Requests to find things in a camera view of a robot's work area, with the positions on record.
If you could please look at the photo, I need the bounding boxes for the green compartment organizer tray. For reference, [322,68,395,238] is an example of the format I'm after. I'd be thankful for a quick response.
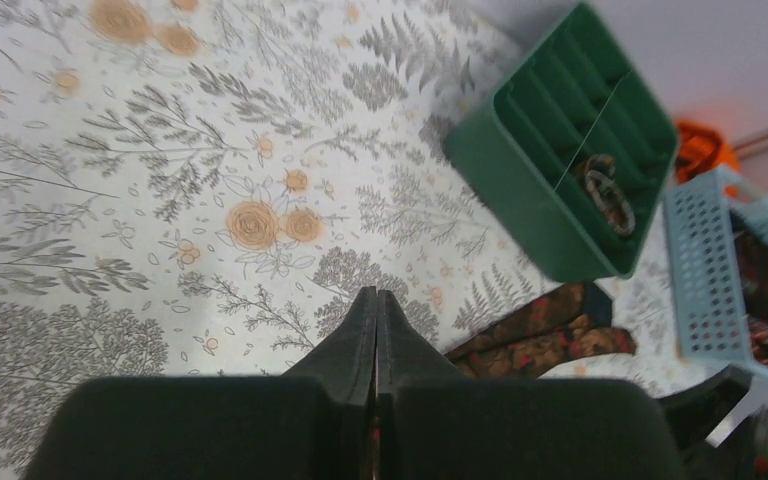
[444,2,679,283]

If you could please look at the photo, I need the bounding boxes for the rolled patterned tie in tray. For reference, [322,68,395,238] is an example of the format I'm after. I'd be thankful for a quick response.
[573,154,636,238]

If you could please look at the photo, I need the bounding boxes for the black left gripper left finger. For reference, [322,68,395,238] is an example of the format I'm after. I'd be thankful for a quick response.
[25,287,378,479]

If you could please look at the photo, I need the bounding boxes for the orange cloth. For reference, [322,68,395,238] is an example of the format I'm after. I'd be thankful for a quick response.
[675,120,741,184]

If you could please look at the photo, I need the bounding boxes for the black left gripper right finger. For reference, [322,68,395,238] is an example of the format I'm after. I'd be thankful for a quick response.
[376,290,685,479]

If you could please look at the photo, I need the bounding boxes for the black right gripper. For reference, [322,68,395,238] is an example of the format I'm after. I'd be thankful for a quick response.
[659,366,768,479]

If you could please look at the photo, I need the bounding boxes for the brown red floral tie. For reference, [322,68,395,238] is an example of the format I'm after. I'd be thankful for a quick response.
[445,283,637,379]

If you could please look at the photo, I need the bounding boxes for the light blue perforated basket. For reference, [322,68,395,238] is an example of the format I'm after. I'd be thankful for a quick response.
[663,166,768,378]

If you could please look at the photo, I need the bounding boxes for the ties in blue basket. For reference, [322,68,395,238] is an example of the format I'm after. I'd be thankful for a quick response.
[729,210,768,367]

